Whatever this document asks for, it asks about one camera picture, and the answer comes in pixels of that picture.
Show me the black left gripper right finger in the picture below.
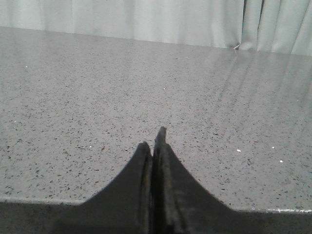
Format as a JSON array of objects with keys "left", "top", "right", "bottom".
[{"left": 152, "top": 127, "right": 234, "bottom": 234}]

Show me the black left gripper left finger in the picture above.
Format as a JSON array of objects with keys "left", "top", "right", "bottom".
[{"left": 58, "top": 142, "right": 152, "bottom": 234}]

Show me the grey-green curtain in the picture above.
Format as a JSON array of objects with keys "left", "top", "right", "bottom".
[{"left": 0, "top": 0, "right": 312, "bottom": 56}]

